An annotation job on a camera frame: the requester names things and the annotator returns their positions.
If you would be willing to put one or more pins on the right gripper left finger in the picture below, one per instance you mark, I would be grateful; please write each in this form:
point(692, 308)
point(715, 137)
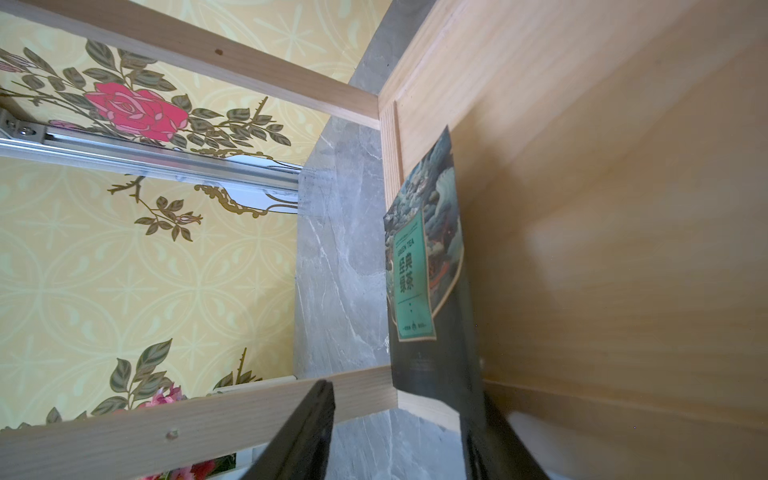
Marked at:
point(300, 450)

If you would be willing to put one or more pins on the wooden two-tier shelf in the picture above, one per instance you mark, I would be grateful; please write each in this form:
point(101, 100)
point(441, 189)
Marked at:
point(612, 173)

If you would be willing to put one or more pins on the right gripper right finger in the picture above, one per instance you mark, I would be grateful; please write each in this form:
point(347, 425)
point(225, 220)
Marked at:
point(492, 449)

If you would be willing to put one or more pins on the artificial flower bouquet in vase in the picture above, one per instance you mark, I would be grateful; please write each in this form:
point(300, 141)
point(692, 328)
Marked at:
point(199, 471)

